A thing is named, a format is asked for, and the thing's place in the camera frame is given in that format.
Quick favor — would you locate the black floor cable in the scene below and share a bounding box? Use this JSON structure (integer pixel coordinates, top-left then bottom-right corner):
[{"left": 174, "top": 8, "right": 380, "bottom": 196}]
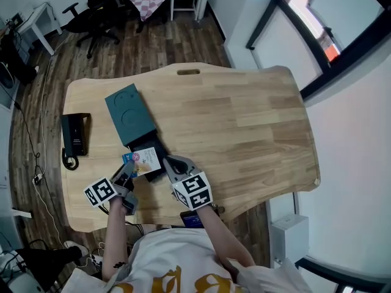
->
[{"left": 12, "top": 99, "right": 42, "bottom": 176}]

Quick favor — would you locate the small colourful card packet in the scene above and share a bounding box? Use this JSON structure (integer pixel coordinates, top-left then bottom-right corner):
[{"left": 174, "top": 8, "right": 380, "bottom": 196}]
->
[{"left": 122, "top": 146, "right": 163, "bottom": 177}]

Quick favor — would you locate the black office chair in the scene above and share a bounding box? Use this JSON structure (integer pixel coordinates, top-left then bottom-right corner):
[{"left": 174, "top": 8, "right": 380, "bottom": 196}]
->
[{"left": 62, "top": 0, "right": 131, "bottom": 60}]

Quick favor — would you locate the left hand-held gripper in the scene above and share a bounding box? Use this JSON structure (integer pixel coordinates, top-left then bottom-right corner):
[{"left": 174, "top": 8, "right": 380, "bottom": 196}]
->
[{"left": 82, "top": 161, "right": 140, "bottom": 217}]

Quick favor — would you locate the black window frame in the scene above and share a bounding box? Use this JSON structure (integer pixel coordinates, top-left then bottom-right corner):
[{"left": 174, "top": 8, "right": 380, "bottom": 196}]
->
[{"left": 245, "top": 0, "right": 391, "bottom": 101}]

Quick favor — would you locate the white box unit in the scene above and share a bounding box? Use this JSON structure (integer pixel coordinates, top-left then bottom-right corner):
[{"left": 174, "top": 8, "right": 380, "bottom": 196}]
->
[{"left": 269, "top": 214, "right": 310, "bottom": 264}]

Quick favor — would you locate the person's right forearm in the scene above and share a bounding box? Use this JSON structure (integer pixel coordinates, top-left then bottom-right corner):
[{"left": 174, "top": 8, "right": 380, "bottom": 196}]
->
[{"left": 194, "top": 204, "right": 257, "bottom": 269}]

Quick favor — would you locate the white printed t-shirt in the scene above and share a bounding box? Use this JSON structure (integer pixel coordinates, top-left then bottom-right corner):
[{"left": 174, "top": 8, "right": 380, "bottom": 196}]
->
[{"left": 60, "top": 226, "right": 313, "bottom": 293}]

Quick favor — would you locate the teal sliding gift box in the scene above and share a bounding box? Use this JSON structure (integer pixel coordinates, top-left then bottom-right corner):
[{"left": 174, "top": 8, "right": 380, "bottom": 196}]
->
[{"left": 104, "top": 83, "right": 168, "bottom": 183}]

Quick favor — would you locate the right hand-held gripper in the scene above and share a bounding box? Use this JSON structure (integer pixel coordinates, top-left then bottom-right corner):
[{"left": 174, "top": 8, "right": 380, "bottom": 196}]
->
[{"left": 162, "top": 155, "right": 214, "bottom": 211}]

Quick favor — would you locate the person's white shoe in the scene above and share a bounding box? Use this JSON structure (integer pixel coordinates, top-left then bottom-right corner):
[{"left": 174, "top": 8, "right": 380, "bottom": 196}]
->
[{"left": 63, "top": 240, "right": 90, "bottom": 258}]

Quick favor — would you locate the black desk telephone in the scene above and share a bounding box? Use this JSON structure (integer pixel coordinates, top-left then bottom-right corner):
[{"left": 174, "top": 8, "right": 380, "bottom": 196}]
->
[{"left": 60, "top": 112, "right": 92, "bottom": 172}]

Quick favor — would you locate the person's left forearm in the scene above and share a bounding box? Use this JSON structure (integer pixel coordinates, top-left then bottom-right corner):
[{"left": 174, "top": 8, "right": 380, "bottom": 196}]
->
[{"left": 101, "top": 198, "right": 130, "bottom": 283}]

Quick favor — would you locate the white desk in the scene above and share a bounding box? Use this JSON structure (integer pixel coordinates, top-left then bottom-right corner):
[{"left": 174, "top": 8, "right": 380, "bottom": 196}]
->
[{"left": 15, "top": 1, "right": 64, "bottom": 57}]

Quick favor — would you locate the person's black trouser leg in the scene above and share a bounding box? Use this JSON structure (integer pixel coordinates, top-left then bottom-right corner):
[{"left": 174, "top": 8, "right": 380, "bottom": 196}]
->
[{"left": 14, "top": 245, "right": 82, "bottom": 290}]

